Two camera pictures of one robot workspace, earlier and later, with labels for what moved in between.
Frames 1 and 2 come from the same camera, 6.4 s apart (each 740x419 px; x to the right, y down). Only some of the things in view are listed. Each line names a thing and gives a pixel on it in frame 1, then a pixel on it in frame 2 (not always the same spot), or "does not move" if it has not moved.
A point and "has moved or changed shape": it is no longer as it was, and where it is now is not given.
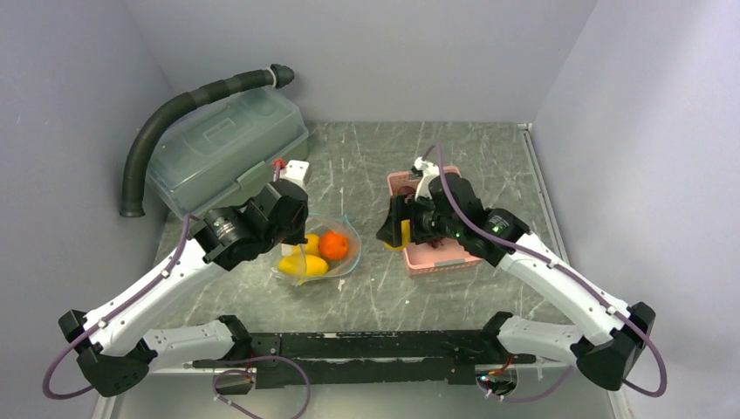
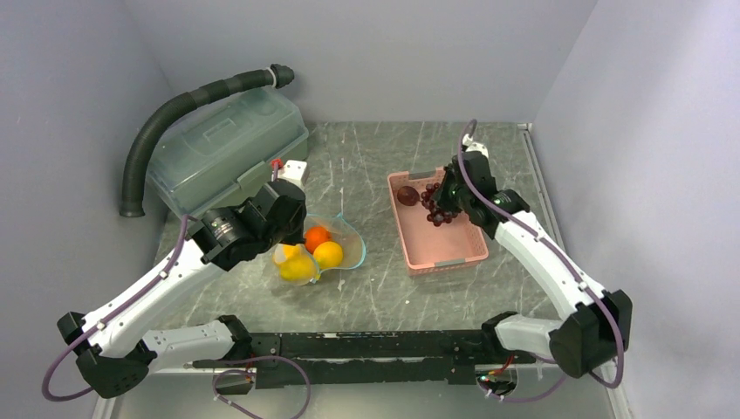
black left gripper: [298, 236] does not move
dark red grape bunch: [436, 242] has moved or changed shape
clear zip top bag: [332, 248] does not move
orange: [332, 245] -> [315, 236]
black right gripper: [401, 209] -> [441, 193]
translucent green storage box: [215, 154] does not move
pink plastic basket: [422, 257] does not move
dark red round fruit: [407, 191] does not move
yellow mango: [304, 265] has moved or changed shape
